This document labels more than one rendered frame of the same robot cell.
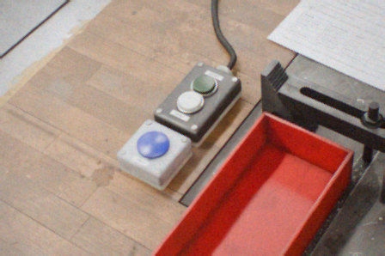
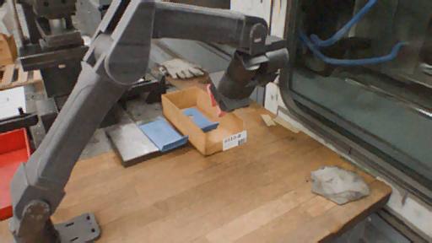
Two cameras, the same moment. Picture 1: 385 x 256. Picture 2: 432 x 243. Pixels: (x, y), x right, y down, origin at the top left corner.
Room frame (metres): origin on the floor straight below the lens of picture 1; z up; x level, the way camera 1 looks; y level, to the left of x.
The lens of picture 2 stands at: (-0.15, 0.33, 1.37)
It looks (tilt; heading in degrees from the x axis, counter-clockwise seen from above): 31 degrees down; 286
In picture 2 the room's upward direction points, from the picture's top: straight up
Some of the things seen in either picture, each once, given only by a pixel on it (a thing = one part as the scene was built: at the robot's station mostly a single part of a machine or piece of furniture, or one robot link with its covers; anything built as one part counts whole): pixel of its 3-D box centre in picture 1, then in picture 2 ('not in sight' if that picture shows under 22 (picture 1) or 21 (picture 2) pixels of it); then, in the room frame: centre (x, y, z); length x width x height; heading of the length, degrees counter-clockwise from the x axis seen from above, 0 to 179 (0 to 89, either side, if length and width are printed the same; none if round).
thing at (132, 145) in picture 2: not in sight; (145, 137); (0.22, -0.28, 0.91); 0.17 x 0.16 x 0.02; 49
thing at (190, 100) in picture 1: (190, 104); not in sight; (0.64, 0.00, 0.93); 0.03 x 0.03 x 0.02
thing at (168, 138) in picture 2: not in sight; (162, 131); (0.17, -0.29, 0.93); 0.15 x 0.07 x 0.03; 142
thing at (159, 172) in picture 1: (156, 160); not in sight; (0.58, 0.05, 0.90); 0.07 x 0.07 x 0.06; 49
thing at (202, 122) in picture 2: not in sight; (195, 117); (0.12, -0.41, 0.92); 0.15 x 0.07 x 0.03; 137
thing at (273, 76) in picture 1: (290, 100); not in sight; (0.60, -0.12, 0.95); 0.06 x 0.03 x 0.09; 49
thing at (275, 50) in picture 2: not in sight; (258, 45); (-0.06, -0.30, 1.18); 0.12 x 0.09 x 0.12; 51
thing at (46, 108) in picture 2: not in sight; (76, 100); (0.44, -0.31, 0.98); 0.20 x 0.10 x 0.01; 49
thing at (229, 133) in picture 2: not in sight; (202, 118); (0.10, -0.39, 0.93); 0.25 x 0.13 x 0.08; 139
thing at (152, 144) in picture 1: (153, 147); not in sight; (0.58, 0.05, 0.93); 0.04 x 0.04 x 0.02
